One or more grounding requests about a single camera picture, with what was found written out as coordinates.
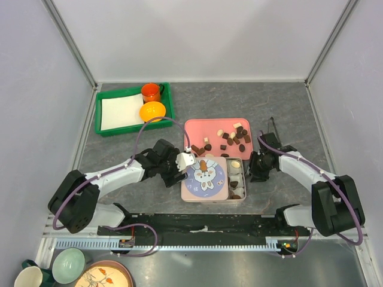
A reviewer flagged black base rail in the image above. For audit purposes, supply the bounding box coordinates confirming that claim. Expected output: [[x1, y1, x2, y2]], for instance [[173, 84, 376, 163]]
[[97, 209, 312, 249]]

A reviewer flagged pink tray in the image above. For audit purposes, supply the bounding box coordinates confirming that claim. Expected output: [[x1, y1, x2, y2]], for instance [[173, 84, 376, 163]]
[[184, 118, 254, 160]]

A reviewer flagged silver tin lid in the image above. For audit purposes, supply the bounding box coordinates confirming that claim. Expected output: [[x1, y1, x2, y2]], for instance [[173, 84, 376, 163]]
[[181, 157, 229, 203]]

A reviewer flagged dark fluted round chocolate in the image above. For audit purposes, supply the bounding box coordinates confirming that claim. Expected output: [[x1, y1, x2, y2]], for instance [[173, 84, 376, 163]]
[[204, 144, 212, 151]]

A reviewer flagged yellow bowl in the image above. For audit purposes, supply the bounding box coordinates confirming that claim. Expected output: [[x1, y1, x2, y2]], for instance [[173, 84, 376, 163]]
[[139, 101, 166, 123]]

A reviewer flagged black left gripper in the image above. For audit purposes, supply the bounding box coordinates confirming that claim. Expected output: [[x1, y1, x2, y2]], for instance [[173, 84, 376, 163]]
[[158, 148, 188, 187]]

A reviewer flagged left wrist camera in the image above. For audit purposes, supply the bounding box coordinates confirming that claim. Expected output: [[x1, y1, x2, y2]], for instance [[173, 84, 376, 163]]
[[175, 152, 196, 173]]

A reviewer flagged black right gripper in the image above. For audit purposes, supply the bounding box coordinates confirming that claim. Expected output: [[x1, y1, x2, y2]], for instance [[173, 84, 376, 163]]
[[242, 151, 273, 182]]

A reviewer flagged cream and green mug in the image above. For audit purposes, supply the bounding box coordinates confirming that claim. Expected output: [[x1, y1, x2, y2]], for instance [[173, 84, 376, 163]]
[[14, 259, 56, 287]]

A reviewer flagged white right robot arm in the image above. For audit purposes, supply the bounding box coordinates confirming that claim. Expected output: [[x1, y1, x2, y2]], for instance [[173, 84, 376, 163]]
[[248, 132, 365, 245]]

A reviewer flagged green plastic bin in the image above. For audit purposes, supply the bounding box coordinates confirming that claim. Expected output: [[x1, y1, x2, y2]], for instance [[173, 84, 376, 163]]
[[95, 82, 176, 138]]

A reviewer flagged pink chocolate tin box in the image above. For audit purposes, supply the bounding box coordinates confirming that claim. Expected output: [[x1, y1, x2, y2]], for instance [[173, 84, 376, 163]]
[[180, 155, 248, 204]]

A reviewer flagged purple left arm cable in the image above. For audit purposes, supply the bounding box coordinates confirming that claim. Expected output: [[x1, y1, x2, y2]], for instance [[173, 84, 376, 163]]
[[53, 116, 192, 258]]

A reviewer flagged light green bowl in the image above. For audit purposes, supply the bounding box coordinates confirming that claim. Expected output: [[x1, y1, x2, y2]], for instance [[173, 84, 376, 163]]
[[52, 248, 86, 285]]

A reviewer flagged brown bar chocolate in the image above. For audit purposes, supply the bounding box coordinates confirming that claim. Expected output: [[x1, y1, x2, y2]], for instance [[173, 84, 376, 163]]
[[196, 148, 205, 155]]

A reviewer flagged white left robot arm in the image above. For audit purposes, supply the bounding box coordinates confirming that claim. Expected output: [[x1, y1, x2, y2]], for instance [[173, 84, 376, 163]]
[[48, 139, 196, 235]]

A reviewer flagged white swirl chocolate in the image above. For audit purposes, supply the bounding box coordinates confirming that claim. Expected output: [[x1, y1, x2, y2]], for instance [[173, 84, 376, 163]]
[[231, 161, 241, 168]]

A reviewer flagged pink painted plate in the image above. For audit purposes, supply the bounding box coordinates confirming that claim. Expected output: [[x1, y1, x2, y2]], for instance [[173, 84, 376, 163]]
[[75, 260, 134, 287]]

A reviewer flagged orange mug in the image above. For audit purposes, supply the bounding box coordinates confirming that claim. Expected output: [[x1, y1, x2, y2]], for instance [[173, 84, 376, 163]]
[[141, 83, 165, 103]]

